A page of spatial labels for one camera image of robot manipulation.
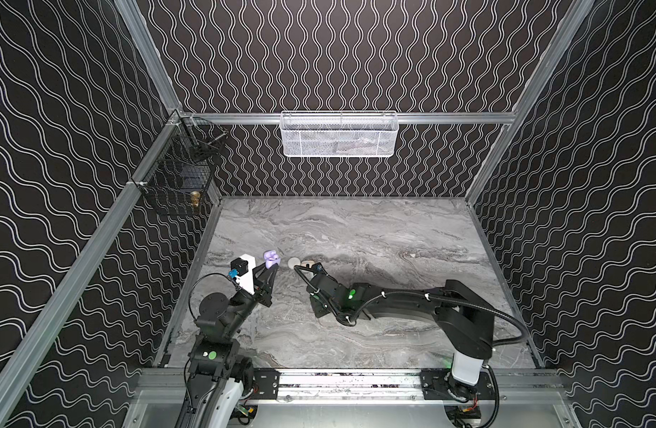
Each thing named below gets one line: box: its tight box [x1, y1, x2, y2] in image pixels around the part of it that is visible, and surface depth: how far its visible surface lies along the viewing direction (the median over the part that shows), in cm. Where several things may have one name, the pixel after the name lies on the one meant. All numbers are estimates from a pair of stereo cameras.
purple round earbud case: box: [263, 249, 281, 269], surface depth 71 cm
